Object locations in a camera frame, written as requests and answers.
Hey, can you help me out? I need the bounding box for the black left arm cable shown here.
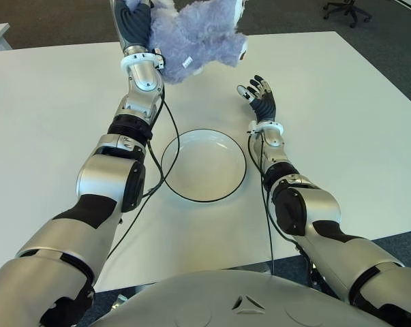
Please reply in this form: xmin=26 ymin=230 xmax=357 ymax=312
xmin=104 ymin=83 xmax=181 ymax=260

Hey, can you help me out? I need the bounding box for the black office chair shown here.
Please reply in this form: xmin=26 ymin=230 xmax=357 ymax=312
xmin=322 ymin=0 xmax=375 ymax=29

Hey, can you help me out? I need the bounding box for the white plate black rim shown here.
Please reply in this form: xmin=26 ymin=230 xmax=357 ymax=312
xmin=160 ymin=128 xmax=247 ymax=202

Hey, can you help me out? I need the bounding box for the silver robot torso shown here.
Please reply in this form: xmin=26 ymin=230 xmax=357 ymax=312
xmin=92 ymin=270 xmax=410 ymax=327

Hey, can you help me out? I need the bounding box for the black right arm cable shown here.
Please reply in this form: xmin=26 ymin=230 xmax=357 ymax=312
xmin=247 ymin=132 xmax=276 ymax=275

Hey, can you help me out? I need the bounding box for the purple plush bunny doll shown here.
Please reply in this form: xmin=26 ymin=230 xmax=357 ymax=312
xmin=123 ymin=0 xmax=249 ymax=84

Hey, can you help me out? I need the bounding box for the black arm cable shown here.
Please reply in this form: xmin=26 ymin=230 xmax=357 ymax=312
xmin=247 ymin=132 xmax=276 ymax=275
xmin=104 ymin=83 xmax=181 ymax=260

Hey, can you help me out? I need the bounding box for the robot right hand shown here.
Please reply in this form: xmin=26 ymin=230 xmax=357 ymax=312
xmin=237 ymin=74 xmax=279 ymax=123

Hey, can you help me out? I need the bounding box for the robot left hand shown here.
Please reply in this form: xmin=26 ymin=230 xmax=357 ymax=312
xmin=111 ymin=0 xmax=153 ymax=54

